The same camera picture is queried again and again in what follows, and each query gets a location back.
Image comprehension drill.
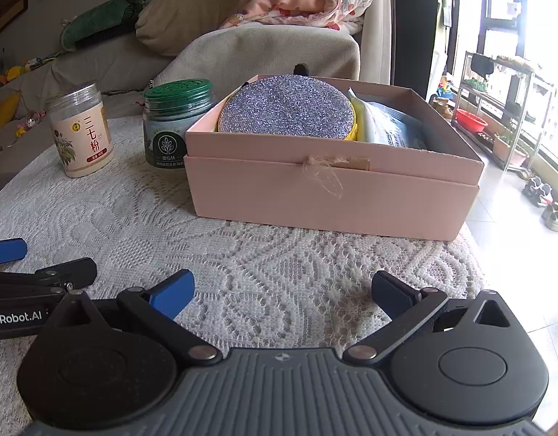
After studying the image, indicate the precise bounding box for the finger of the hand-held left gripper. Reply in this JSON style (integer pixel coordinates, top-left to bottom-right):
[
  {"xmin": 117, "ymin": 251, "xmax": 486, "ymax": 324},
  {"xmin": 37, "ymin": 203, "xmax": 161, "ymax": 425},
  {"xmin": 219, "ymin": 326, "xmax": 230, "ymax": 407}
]
[
  {"xmin": 0, "ymin": 238, "xmax": 28, "ymax": 268},
  {"xmin": 0, "ymin": 257, "xmax": 98, "ymax": 301}
]

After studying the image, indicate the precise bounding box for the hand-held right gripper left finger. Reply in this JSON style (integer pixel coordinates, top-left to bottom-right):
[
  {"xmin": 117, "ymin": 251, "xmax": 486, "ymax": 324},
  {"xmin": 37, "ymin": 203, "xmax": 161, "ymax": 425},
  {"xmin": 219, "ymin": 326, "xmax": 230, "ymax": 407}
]
[{"xmin": 36, "ymin": 269, "xmax": 223, "ymax": 366}]

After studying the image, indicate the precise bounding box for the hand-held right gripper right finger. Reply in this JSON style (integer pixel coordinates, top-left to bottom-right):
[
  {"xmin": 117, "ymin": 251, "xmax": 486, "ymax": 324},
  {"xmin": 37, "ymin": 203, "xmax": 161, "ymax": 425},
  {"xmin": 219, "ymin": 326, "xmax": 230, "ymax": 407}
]
[{"xmin": 342, "ymin": 270, "xmax": 527, "ymax": 366}]

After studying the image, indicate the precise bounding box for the pink cardboard box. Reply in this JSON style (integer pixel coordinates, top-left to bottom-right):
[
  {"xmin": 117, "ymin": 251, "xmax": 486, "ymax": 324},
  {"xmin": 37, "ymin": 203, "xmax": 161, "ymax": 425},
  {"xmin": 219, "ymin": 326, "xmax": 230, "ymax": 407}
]
[{"xmin": 183, "ymin": 74, "xmax": 485, "ymax": 242}]

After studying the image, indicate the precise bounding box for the wet wipes packet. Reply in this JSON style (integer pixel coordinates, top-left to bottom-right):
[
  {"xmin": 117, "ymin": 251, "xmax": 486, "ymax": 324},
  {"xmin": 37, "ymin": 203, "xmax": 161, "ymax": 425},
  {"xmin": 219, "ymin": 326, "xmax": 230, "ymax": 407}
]
[{"xmin": 349, "ymin": 88, "xmax": 428, "ymax": 150}]

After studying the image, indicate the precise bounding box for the silver glitter round purse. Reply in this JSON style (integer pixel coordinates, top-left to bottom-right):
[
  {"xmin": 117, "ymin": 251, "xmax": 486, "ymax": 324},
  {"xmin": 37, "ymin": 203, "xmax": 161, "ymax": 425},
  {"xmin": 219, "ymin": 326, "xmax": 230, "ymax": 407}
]
[{"xmin": 216, "ymin": 76, "xmax": 367, "ymax": 142}]

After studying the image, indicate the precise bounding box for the white lace tablecloth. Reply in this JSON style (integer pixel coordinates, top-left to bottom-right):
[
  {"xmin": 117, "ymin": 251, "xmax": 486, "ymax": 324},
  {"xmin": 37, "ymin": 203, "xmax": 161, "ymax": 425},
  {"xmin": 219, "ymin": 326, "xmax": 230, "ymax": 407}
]
[{"xmin": 0, "ymin": 116, "xmax": 486, "ymax": 432}]

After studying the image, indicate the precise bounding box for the white labelled jar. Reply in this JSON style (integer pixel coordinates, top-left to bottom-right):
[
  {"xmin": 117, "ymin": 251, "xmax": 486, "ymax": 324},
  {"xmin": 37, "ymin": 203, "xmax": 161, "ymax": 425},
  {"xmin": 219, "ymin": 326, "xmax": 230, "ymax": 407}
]
[{"xmin": 46, "ymin": 81, "xmax": 115, "ymax": 179}]

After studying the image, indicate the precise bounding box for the yellow pillow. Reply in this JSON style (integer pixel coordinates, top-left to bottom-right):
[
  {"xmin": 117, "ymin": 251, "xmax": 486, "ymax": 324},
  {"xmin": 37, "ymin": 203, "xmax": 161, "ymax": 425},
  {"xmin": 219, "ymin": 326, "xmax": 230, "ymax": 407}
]
[{"xmin": 0, "ymin": 91, "xmax": 21, "ymax": 132}]

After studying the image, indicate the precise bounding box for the grey white shoe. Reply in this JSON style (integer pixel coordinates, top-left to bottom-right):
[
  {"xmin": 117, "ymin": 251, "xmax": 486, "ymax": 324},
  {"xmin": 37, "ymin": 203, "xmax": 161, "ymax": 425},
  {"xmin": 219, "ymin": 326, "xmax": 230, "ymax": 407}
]
[{"xmin": 521, "ymin": 175, "xmax": 554, "ymax": 208}]

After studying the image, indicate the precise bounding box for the beige shoe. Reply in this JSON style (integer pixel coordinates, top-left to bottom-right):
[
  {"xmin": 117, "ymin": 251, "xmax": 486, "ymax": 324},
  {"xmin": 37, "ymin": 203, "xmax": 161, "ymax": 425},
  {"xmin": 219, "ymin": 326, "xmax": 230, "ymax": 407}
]
[{"xmin": 539, "ymin": 202, "xmax": 558, "ymax": 235}]

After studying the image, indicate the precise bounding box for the green lid jar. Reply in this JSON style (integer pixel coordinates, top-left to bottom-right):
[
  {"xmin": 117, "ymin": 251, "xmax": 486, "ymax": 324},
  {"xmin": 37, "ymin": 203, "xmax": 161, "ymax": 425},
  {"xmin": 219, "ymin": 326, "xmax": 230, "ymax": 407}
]
[{"xmin": 143, "ymin": 77, "xmax": 217, "ymax": 168}]

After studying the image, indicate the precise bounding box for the brown flower pot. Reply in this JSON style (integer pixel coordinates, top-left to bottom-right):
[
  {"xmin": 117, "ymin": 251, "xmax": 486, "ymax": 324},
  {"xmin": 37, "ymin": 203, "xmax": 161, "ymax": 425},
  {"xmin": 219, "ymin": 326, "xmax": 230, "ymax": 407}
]
[{"xmin": 492, "ymin": 134, "xmax": 529, "ymax": 167}]

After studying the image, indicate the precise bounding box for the red plastic basin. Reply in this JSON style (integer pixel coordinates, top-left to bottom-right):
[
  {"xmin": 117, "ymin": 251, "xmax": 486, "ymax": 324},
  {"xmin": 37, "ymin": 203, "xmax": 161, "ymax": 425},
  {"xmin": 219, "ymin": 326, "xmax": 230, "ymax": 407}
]
[{"xmin": 455, "ymin": 108, "xmax": 489, "ymax": 132}]

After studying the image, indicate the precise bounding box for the colourful toy pile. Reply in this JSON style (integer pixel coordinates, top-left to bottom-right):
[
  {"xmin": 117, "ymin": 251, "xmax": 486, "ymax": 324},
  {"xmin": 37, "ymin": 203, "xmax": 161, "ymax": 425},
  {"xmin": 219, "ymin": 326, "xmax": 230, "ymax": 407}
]
[{"xmin": 430, "ymin": 78, "xmax": 455, "ymax": 120}]

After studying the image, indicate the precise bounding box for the beige covered sofa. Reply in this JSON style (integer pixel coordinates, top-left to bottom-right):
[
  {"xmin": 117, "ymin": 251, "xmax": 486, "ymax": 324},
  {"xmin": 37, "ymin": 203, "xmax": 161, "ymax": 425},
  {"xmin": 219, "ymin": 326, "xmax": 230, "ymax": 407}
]
[{"xmin": 0, "ymin": 23, "xmax": 361, "ymax": 201}]

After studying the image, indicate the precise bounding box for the metal shelf rack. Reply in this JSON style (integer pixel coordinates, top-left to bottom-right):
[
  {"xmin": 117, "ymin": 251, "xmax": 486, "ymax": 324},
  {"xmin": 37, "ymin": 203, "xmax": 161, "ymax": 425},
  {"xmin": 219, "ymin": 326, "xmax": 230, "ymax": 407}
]
[{"xmin": 456, "ymin": 52, "xmax": 557, "ymax": 174}]

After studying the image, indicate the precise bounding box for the green plush toy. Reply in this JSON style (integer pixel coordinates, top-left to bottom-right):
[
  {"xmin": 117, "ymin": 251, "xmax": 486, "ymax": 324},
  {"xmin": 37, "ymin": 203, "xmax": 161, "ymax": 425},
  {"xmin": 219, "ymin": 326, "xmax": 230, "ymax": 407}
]
[{"xmin": 60, "ymin": 0, "xmax": 167, "ymax": 53}]

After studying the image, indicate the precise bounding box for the beige curtain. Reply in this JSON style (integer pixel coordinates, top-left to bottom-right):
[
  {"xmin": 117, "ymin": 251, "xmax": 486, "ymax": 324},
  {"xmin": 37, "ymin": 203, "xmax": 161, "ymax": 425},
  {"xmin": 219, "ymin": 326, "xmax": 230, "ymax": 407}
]
[{"xmin": 363, "ymin": 0, "xmax": 396, "ymax": 85}]

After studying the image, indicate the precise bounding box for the beige pillow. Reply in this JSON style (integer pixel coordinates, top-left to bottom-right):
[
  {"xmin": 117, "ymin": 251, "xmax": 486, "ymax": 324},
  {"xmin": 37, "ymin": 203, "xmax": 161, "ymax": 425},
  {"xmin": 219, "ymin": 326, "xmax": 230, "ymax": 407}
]
[{"xmin": 134, "ymin": 0, "xmax": 261, "ymax": 57}]

